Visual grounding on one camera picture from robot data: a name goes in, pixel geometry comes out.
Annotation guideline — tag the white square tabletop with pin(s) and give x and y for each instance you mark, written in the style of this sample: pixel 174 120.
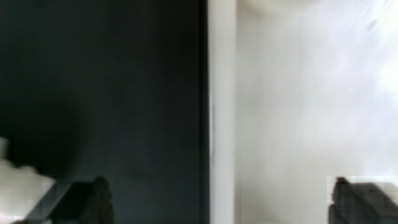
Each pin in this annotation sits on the white square tabletop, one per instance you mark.
pixel 303 105

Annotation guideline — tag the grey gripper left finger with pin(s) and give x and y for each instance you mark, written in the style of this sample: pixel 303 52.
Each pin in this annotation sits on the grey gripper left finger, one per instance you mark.
pixel 74 204

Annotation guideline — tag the white leg middle left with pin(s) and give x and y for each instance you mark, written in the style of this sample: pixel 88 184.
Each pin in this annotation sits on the white leg middle left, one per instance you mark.
pixel 23 188

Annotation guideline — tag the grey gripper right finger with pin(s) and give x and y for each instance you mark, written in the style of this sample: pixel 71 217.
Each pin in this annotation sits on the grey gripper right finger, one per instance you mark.
pixel 364 203

